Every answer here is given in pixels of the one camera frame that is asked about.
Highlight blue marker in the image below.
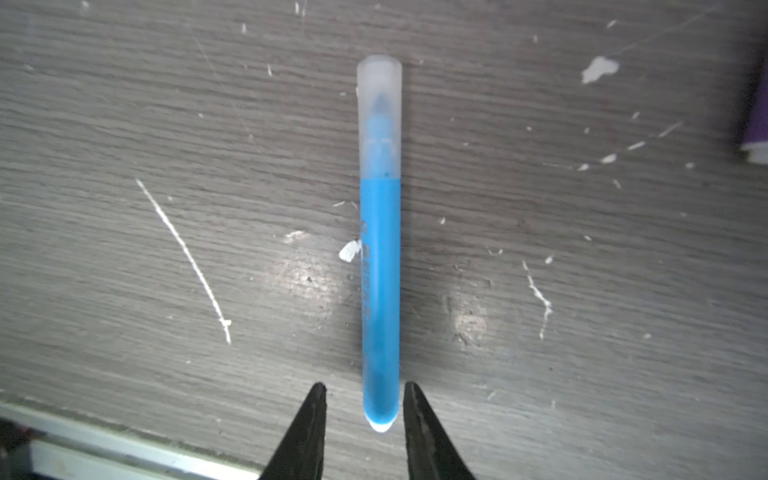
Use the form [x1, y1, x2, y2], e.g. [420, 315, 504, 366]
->
[357, 54, 403, 433]

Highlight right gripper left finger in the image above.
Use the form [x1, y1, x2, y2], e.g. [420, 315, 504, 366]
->
[259, 382, 327, 480]

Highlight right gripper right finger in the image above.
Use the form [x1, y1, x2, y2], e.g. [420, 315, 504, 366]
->
[403, 381, 475, 480]

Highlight aluminium front rail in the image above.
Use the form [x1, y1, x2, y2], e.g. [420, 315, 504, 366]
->
[1, 399, 261, 479]

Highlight purple marker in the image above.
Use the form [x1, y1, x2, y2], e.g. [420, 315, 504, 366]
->
[740, 63, 767, 166]

